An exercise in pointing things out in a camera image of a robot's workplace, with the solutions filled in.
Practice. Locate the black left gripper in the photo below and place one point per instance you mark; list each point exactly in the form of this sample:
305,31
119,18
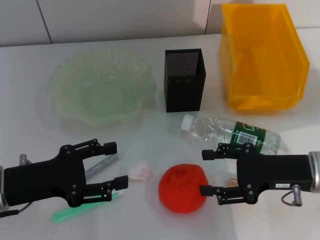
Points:
42,182

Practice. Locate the clear water bottle green label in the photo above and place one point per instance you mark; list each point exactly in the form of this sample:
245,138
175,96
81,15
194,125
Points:
212,130

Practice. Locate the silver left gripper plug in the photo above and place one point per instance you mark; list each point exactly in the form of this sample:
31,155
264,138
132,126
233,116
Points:
24,159

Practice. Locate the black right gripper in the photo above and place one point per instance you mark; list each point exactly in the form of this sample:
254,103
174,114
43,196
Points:
275,172

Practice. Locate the grey glitter marker pen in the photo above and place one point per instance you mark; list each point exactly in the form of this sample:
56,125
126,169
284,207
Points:
100,165

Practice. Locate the yellow plastic bin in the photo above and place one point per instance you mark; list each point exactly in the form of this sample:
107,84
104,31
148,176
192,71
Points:
262,62

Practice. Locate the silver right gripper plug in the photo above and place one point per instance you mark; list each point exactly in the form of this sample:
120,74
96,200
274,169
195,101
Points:
297,195

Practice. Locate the pale green glass fruit plate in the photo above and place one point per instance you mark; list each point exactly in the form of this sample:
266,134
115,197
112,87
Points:
75,75

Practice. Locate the tan eraser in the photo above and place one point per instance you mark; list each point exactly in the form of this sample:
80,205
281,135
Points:
232,182

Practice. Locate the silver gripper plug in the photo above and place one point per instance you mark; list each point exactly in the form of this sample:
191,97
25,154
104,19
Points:
24,159
297,195

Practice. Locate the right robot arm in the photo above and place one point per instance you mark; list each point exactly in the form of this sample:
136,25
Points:
315,172

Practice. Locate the white paper ball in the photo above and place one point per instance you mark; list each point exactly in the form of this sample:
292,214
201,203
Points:
140,171

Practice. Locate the black mesh pen holder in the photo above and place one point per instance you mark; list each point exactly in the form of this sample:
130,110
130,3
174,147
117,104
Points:
183,95

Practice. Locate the green pen white clip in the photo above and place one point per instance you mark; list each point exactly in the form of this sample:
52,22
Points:
62,215

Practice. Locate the red-orange fruit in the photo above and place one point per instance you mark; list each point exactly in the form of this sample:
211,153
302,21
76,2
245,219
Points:
180,187

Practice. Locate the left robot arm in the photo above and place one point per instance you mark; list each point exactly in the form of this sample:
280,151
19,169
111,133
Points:
3,200

